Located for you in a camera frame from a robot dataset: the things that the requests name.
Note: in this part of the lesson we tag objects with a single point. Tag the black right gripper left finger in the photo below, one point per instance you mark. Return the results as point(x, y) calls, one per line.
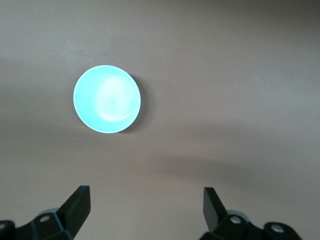
point(72, 212)

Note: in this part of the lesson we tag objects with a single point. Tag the light blue bowl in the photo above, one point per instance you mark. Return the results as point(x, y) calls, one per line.
point(107, 100)

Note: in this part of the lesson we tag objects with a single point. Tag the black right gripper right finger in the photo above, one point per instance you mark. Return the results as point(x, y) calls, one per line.
point(212, 211)

